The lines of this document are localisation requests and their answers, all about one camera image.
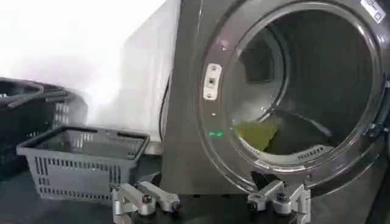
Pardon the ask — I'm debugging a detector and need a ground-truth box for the black plastic basket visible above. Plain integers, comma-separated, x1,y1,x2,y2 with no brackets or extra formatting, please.
0,77,89,181

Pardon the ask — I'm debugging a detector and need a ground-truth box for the green cloth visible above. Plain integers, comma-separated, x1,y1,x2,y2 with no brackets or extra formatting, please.
234,118,282,152

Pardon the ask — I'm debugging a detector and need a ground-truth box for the grey dryer with round opening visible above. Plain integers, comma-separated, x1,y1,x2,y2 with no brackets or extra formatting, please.
160,0,390,224

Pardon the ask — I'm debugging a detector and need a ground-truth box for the white label sticker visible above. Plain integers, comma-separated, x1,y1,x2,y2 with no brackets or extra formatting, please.
360,0,387,24

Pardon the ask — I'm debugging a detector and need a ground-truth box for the white cabinet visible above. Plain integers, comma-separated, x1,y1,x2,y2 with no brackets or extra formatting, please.
117,0,182,156

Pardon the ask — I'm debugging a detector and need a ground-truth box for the grey plastic basket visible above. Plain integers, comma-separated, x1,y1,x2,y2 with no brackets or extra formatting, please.
16,125,151,205

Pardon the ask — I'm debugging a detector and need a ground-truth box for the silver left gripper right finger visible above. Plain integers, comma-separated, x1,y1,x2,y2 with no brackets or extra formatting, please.
247,172,312,224

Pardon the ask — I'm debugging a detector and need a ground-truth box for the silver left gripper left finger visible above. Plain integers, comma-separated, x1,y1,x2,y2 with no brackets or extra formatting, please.
112,181,181,224

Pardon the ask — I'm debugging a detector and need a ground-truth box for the black cable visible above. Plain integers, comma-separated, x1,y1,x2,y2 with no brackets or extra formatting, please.
158,78,171,141

